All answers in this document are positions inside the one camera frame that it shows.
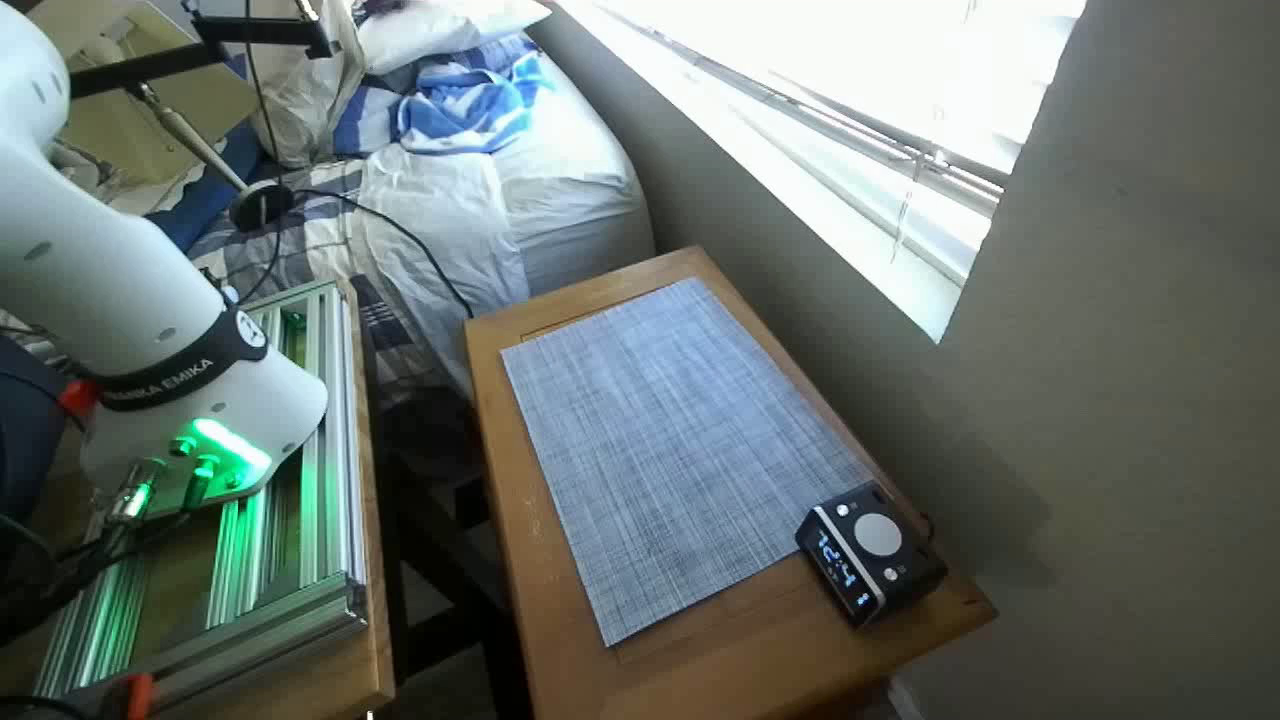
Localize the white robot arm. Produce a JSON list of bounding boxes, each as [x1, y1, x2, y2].
[[0, 10, 327, 516]]

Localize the black digital alarm clock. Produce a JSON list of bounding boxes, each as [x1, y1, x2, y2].
[[797, 483, 948, 629]]

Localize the grey woven placemat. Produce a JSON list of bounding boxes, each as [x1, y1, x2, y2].
[[498, 281, 871, 648]]

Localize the bed with white bedding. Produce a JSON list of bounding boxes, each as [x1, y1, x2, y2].
[[191, 0, 652, 395]]

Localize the wooden side table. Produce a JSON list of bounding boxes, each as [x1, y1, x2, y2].
[[463, 247, 993, 720]]

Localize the blue striped white blanket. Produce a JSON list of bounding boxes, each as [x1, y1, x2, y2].
[[330, 35, 549, 157]]

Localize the white window blinds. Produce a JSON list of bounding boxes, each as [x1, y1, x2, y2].
[[555, 0, 1089, 342]]

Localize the black cable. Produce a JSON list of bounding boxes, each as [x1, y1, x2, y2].
[[235, 184, 480, 323]]

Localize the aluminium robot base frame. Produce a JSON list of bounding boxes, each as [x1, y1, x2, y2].
[[29, 283, 368, 713]]

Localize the black camera boom stand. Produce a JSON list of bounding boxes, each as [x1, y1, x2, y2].
[[63, 13, 337, 232]]

